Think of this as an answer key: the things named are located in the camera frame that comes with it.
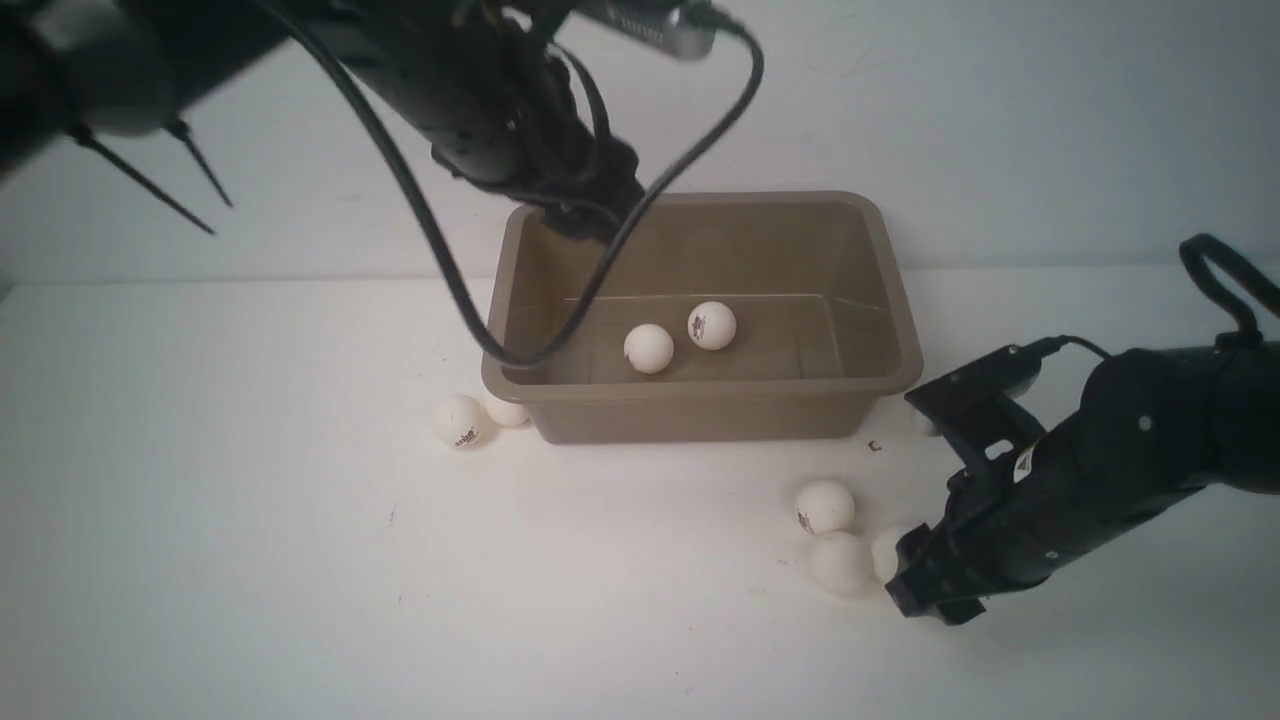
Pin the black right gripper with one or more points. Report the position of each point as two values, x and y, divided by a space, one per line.
1110 467

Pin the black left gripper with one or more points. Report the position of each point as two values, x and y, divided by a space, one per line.
514 117

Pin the white ball with dark mark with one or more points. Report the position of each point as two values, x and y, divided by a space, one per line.
825 506

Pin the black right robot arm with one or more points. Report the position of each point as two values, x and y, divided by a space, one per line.
1237 388

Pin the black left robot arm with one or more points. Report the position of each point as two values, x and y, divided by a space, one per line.
86 69

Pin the white ball beside bin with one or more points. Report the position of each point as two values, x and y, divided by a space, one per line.
504 413

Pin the tan plastic bin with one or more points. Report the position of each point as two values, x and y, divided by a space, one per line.
825 327

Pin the white ball with logo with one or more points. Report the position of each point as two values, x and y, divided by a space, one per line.
459 421

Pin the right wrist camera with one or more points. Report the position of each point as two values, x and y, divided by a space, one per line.
975 409

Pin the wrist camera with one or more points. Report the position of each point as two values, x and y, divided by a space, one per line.
670 27
975 409

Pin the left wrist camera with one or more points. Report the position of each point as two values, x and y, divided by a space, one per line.
670 27

